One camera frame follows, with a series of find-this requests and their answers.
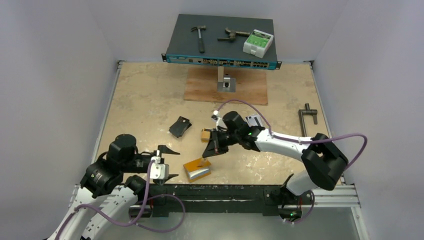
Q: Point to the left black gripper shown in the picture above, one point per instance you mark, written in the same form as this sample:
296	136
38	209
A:
163	150

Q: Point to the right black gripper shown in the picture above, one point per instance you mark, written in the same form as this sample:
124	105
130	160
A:
218	141

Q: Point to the gold credit card stack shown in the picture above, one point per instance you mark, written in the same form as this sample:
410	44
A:
205	135

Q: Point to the orange leather card holder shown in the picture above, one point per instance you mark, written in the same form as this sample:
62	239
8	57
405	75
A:
197	169

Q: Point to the black credit card stack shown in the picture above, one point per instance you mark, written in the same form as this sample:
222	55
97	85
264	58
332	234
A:
178	128

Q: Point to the white credit card stack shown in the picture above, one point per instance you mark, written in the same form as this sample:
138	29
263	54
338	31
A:
254	120

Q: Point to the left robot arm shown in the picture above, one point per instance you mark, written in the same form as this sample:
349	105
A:
117	189

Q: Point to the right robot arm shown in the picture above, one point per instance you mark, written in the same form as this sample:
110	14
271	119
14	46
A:
324	163

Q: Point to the plywood board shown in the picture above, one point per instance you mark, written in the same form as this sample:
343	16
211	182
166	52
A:
250	85

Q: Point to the small hammer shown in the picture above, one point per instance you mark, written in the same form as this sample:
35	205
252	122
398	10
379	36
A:
199	29

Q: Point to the white green electronic box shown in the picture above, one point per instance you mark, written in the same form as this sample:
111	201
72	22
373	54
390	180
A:
258	43

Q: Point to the brass clamp tool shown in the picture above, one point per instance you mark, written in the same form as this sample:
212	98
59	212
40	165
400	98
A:
232	35

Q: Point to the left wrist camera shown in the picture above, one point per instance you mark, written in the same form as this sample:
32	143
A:
158	170

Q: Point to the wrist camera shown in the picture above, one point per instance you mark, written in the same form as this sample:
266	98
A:
158	170
219	122

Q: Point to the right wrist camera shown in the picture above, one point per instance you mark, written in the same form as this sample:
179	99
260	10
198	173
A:
219	122

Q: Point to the metal stand bracket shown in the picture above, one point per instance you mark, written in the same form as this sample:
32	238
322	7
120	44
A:
225	83

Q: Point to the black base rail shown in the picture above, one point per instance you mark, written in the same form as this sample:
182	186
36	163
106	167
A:
268	200

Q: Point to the aluminium frame rail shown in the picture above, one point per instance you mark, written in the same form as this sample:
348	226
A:
76	220

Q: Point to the blue network switch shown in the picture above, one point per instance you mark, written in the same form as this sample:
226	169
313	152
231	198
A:
183	45

